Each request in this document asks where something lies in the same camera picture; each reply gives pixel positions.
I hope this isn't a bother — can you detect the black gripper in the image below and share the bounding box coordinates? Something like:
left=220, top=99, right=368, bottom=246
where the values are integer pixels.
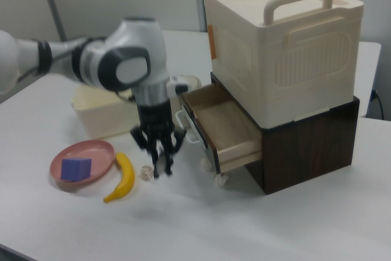
left=130, top=98, right=188, bottom=180

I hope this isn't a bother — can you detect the yellow toy banana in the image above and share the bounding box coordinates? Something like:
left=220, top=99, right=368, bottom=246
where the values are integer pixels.
left=103, top=151, right=136, bottom=204

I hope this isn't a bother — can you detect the dark wooden drawer cabinet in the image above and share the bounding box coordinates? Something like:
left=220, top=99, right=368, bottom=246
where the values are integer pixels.
left=210, top=71, right=362, bottom=196

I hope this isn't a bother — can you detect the small woven ball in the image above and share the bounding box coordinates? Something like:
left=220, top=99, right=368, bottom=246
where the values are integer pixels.
left=139, top=165, right=155, bottom=182

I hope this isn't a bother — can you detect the pink plate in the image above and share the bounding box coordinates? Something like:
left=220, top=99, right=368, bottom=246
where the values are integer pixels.
left=49, top=139, right=116, bottom=186

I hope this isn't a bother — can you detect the cream plastic tub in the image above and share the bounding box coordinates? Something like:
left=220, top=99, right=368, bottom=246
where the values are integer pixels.
left=71, top=85, right=144, bottom=139

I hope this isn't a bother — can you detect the purple cube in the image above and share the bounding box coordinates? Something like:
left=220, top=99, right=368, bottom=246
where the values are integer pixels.
left=60, top=158, right=93, bottom=182

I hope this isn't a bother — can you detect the orange tape strip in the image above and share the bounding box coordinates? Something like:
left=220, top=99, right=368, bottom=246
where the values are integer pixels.
left=208, top=24, right=218, bottom=60

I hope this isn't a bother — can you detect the white rope knot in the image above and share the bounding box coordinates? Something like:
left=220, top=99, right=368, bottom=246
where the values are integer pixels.
left=213, top=173, right=228, bottom=188

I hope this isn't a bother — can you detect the wooden drawer with white handle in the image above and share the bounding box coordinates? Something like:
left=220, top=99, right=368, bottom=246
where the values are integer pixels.
left=175, top=83, right=263, bottom=174

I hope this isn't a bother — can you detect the cream storage box with handles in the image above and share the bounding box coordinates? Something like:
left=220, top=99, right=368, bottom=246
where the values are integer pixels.
left=202, top=0, right=366, bottom=130

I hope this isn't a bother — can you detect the black wall cable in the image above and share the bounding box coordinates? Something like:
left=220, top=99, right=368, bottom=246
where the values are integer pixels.
left=370, top=89, right=385, bottom=120

